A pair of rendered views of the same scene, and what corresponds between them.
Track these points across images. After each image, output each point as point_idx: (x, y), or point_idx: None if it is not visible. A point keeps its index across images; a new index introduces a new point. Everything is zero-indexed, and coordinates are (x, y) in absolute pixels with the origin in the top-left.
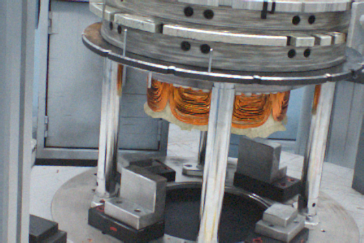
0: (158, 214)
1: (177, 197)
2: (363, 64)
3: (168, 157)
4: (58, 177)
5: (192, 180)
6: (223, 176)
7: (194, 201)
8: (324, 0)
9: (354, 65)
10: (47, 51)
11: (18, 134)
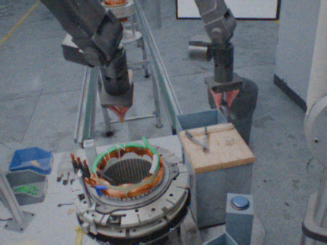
0: None
1: (166, 237)
2: (109, 244)
3: (195, 227)
4: None
5: (171, 238)
6: None
7: (164, 243)
8: (79, 205)
9: (101, 240)
10: (183, 159)
11: None
